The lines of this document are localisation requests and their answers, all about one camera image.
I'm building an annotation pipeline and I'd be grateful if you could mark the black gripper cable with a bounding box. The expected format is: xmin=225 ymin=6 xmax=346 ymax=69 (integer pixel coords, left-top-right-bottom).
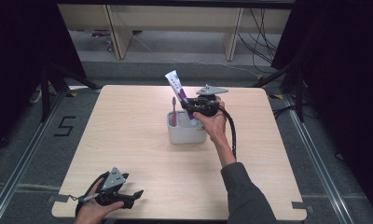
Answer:
xmin=217 ymin=105 xmax=238 ymax=161
xmin=75 ymin=171 xmax=112 ymax=217

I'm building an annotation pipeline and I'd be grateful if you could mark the person's left hand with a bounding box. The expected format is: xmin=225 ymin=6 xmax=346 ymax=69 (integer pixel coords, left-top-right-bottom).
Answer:
xmin=74 ymin=177 xmax=125 ymax=224

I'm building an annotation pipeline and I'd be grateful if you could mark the black metal stand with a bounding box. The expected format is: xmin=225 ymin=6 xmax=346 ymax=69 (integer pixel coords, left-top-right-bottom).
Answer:
xmin=39 ymin=60 xmax=101 ymax=123
xmin=251 ymin=59 xmax=306 ymax=123

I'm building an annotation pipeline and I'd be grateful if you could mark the grey tape strip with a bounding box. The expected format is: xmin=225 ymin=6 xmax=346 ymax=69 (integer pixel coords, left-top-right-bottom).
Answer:
xmin=291 ymin=201 xmax=315 ymax=215
xmin=47 ymin=194 xmax=71 ymax=203

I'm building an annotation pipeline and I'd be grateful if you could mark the grey cable plug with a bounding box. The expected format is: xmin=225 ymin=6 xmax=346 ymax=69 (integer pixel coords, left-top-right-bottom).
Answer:
xmin=68 ymin=192 xmax=101 ymax=203

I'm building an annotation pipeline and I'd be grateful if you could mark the person's right hand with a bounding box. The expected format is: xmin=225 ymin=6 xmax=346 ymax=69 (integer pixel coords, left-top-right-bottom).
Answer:
xmin=192 ymin=98 xmax=229 ymax=144

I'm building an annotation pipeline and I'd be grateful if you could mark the light wooden desk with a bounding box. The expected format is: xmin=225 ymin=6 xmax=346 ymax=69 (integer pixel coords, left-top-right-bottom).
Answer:
xmin=56 ymin=4 xmax=293 ymax=63

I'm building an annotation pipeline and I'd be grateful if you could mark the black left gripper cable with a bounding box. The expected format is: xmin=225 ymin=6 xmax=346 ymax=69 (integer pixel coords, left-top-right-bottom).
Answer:
xmin=75 ymin=171 xmax=112 ymax=217

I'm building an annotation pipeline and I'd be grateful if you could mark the grey plastic holder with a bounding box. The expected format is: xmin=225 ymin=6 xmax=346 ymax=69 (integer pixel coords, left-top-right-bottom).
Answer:
xmin=166 ymin=110 xmax=208 ymax=145

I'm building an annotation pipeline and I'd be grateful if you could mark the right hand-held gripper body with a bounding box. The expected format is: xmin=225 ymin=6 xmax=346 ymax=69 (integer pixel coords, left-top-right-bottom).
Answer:
xmin=189 ymin=83 xmax=229 ymax=118

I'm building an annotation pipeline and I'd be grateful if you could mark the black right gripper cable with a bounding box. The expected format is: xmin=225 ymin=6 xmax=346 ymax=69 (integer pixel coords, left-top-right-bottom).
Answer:
xmin=217 ymin=105 xmax=238 ymax=161

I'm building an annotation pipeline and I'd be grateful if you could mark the aluminium floor rail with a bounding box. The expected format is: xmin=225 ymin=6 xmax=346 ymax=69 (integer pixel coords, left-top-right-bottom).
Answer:
xmin=282 ymin=92 xmax=356 ymax=224
xmin=0 ymin=92 xmax=67 ymax=224

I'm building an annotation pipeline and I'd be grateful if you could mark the bundle of black cables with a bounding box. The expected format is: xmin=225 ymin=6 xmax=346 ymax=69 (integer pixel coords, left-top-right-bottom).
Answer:
xmin=237 ymin=8 xmax=281 ymax=75

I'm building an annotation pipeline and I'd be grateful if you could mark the white and purple toothpaste tube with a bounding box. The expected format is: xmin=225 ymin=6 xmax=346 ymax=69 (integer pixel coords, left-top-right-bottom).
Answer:
xmin=164 ymin=69 xmax=198 ymax=121

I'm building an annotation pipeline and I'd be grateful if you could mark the white cable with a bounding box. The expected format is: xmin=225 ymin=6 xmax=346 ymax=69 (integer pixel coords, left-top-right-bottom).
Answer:
xmin=29 ymin=88 xmax=43 ymax=105

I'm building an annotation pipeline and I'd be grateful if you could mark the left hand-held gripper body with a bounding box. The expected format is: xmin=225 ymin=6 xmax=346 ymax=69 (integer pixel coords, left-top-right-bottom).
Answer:
xmin=95 ymin=166 xmax=136 ymax=210

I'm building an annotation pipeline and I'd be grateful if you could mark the pink toothbrush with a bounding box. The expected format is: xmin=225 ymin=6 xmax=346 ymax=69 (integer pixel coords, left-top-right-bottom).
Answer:
xmin=171 ymin=96 xmax=178 ymax=127

